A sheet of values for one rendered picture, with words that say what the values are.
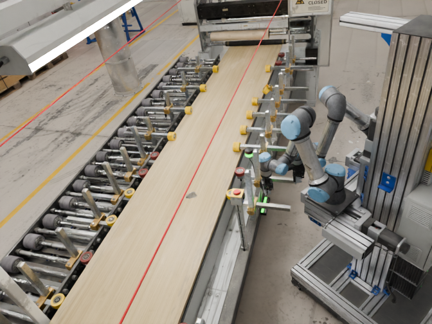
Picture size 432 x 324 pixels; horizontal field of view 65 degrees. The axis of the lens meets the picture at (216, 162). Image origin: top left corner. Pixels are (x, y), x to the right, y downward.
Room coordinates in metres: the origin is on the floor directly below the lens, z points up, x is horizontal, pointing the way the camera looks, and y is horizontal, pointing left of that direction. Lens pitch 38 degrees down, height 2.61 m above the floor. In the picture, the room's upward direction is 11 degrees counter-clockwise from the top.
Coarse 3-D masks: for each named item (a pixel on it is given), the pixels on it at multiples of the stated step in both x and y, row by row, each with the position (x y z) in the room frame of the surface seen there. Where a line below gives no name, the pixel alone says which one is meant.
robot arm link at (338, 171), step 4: (332, 164) 1.48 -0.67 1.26; (336, 164) 1.48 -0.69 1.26; (328, 168) 1.44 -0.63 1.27; (332, 168) 1.44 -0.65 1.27; (336, 168) 1.44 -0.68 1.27; (340, 168) 1.43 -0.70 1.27; (344, 168) 1.43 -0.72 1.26; (324, 172) 1.46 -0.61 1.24; (328, 172) 1.42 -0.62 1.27; (332, 172) 1.40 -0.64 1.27; (336, 172) 1.40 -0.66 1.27; (340, 172) 1.40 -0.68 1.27; (344, 172) 1.40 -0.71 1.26; (332, 176) 1.39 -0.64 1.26; (336, 176) 1.39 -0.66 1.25; (340, 176) 1.38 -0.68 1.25; (344, 176) 1.40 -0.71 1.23; (336, 180) 1.37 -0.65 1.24; (340, 180) 1.38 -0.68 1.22; (344, 180) 1.40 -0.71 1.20; (340, 184) 1.38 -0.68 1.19; (344, 184) 1.42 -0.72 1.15; (340, 188) 1.39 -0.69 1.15
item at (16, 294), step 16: (16, 0) 1.03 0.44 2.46; (32, 0) 1.04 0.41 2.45; (48, 0) 1.09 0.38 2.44; (64, 0) 1.15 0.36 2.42; (0, 16) 0.93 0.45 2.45; (16, 16) 0.97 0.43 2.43; (32, 16) 1.02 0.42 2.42; (0, 32) 0.91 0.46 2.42; (0, 272) 1.07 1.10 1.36; (16, 288) 1.07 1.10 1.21; (32, 304) 1.07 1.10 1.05; (48, 320) 1.08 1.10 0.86
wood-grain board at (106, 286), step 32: (224, 64) 4.07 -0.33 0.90; (256, 64) 3.89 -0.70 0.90; (224, 96) 3.24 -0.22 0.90; (256, 96) 3.11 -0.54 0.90; (192, 128) 2.74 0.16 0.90; (224, 128) 2.64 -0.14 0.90; (160, 160) 2.33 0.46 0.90; (192, 160) 2.25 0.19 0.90; (224, 160) 2.17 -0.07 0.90; (160, 192) 1.93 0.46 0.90; (224, 192) 1.80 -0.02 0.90; (128, 224) 1.66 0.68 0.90; (160, 224) 1.60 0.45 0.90; (192, 224) 1.55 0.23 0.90; (96, 256) 1.43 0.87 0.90; (128, 256) 1.39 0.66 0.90; (160, 256) 1.34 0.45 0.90; (192, 256) 1.29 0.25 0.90; (96, 288) 1.20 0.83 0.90; (128, 288) 1.16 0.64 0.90; (160, 288) 1.12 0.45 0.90; (192, 288) 1.10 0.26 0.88; (64, 320) 1.03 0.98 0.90; (96, 320) 1.00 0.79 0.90; (128, 320) 0.97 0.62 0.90; (160, 320) 0.93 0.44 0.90
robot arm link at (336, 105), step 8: (336, 96) 1.74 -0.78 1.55; (328, 104) 1.74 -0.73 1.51; (336, 104) 1.70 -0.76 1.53; (344, 104) 1.70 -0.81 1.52; (328, 112) 1.72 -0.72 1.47; (336, 112) 1.68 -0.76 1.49; (344, 112) 1.68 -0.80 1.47; (328, 120) 1.70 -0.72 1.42; (336, 120) 1.67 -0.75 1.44; (328, 128) 1.69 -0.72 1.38; (336, 128) 1.68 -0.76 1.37; (328, 136) 1.68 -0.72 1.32; (320, 144) 1.70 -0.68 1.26; (328, 144) 1.67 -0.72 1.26; (320, 152) 1.68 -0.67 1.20; (320, 160) 1.66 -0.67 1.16
